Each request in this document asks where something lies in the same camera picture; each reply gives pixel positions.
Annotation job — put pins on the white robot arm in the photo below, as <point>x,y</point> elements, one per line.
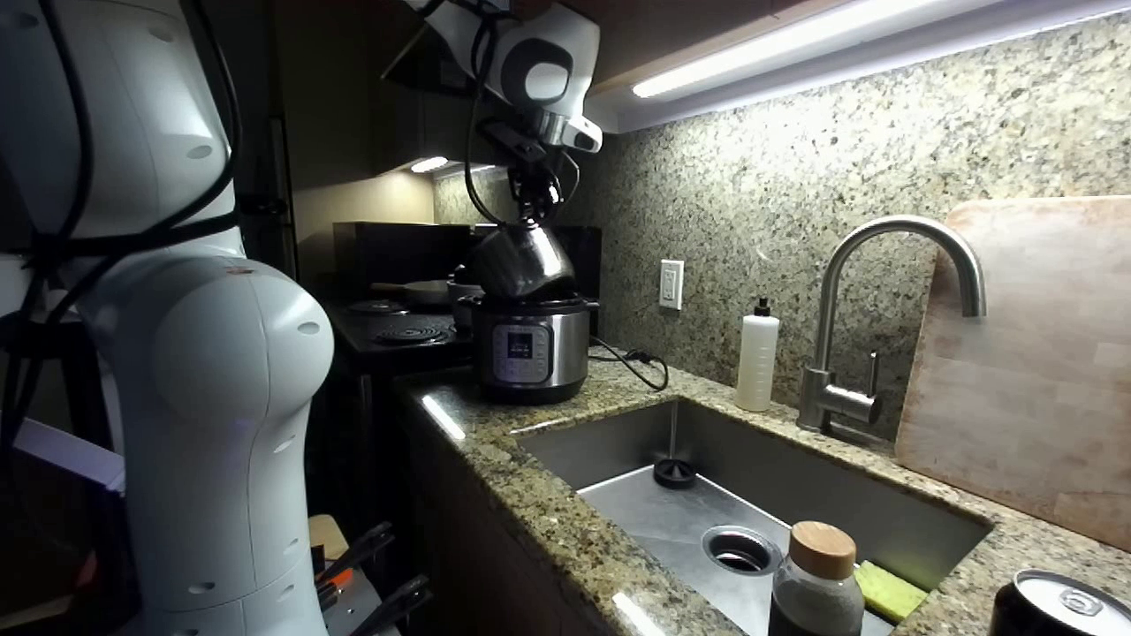
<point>120,156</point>

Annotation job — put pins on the black stovetop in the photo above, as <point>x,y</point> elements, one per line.
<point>420,311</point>

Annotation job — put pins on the white wall outlet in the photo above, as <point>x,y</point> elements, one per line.
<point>675,284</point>

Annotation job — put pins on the stainless steel sink basin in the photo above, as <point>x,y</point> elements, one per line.
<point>729,531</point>

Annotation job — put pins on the dark jar with cork lid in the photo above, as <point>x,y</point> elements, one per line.
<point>814,589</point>

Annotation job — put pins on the curved steel faucet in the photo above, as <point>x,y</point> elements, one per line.
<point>856,323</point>

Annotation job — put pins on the metal pot bowl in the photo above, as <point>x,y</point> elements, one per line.
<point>523,259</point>

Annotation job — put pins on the wooden cutting board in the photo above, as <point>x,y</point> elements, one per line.
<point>1030,404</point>

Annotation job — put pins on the black steel pressure cooker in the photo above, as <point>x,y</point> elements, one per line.
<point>533,348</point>

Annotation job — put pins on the black round can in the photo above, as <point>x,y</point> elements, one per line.
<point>1056,605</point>

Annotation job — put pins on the white soap dispenser bottle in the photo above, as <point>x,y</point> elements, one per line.
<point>758,353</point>

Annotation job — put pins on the green sponge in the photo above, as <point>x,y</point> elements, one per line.
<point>889,596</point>

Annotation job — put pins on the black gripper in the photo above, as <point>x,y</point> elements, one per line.
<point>539,178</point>

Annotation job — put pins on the black sink drain stopper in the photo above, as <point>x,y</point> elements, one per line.
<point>670,472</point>

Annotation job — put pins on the under-cabinet light strip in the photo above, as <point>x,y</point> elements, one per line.
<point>849,27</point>

